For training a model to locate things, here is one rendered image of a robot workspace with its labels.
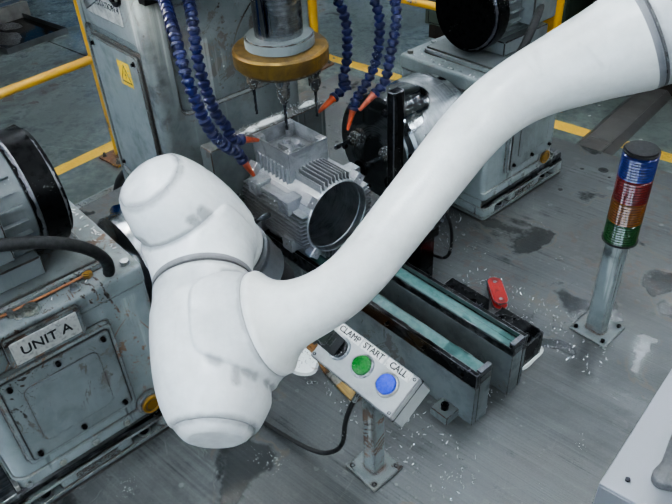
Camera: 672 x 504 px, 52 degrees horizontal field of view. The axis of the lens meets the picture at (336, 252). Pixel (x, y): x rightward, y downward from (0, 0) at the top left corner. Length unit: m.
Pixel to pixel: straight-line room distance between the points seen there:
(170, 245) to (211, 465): 0.64
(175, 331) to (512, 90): 0.37
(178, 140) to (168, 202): 0.83
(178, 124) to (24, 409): 0.65
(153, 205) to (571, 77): 0.40
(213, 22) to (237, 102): 0.18
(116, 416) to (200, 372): 0.66
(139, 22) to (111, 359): 0.62
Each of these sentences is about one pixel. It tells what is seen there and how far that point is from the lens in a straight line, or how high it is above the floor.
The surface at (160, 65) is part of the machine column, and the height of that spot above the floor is 1.29.
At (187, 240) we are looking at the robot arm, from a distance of 0.69.
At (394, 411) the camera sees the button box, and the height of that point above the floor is 1.05.
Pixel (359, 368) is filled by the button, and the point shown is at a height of 1.07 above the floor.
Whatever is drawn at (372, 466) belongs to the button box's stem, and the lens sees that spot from 1.21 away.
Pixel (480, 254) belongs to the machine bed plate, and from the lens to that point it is 1.66.
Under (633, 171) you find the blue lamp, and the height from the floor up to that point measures 1.19.
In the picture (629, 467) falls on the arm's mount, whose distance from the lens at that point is 1.22.
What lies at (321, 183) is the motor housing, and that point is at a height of 1.10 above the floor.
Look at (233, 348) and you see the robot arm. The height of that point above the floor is 1.39.
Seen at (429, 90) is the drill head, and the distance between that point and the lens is 1.56.
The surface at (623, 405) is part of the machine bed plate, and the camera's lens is 1.39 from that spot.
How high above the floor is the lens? 1.81
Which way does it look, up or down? 38 degrees down
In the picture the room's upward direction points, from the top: 3 degrees counter-clockwise
